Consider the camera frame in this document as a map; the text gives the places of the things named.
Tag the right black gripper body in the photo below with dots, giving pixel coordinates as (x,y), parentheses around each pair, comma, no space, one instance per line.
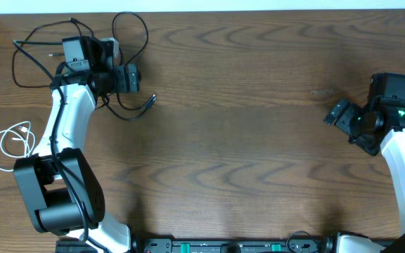
(349,121)

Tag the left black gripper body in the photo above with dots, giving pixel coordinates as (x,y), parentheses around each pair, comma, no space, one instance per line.
(127,78)

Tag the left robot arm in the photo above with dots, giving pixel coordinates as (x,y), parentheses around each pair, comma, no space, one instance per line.
(61,193)

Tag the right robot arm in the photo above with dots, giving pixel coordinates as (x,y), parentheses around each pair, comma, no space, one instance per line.
(377,128)

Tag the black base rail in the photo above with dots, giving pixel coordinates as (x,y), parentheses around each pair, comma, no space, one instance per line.
(296,243)

